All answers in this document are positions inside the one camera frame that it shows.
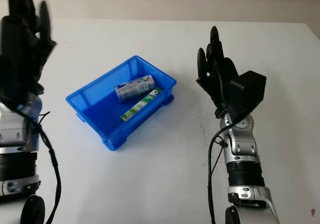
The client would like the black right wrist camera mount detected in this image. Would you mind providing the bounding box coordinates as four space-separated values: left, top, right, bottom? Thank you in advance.
227 70 267 122

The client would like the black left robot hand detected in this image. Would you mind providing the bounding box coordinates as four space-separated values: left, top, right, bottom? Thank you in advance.
0 0 58 110

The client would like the green white toothpaste box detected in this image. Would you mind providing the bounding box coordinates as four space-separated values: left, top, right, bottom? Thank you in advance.
120 87 163 122

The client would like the blue plastic tray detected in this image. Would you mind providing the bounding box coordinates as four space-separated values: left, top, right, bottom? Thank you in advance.
65 55 177 152

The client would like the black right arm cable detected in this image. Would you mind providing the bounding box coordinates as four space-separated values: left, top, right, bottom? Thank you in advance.
206 117 247 224

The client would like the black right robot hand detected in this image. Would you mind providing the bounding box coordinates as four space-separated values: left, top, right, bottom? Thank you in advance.
195 25 239 112

